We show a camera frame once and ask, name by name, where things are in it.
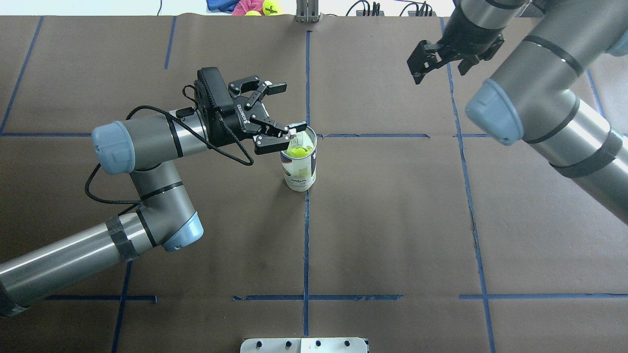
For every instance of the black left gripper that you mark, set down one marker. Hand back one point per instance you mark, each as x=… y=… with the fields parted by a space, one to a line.
x=229 y=125

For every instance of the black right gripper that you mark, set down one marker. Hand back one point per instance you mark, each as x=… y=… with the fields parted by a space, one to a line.
x=465 y=38

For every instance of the yellow Wilson tennis ball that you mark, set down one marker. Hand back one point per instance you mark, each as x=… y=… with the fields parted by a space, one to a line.
x=299 y=152

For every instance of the clear tennis ball can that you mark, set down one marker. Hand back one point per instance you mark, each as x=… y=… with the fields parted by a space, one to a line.
x=300 y=174

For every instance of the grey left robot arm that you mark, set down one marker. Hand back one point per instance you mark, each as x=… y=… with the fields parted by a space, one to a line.
x=136 y=167

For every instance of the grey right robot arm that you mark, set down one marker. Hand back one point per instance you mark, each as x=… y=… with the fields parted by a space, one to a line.
x=529 y=96

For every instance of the background yellow tennis ball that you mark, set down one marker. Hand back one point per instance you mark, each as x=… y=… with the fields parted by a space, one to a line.
x=271 y=7

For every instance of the pink cloth in background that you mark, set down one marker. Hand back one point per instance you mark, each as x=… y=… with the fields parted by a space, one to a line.
x=248 y=8

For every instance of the blue cloth in background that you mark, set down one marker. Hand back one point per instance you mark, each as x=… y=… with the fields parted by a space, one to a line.
x=222 y=6

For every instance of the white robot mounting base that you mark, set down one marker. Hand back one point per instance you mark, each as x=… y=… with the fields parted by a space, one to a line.
x=306 y=345

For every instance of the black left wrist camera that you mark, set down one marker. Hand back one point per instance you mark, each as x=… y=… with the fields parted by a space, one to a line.
x=211 y=94

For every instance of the grey metal post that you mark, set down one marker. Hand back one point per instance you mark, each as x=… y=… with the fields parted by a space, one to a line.
x=307 y=11

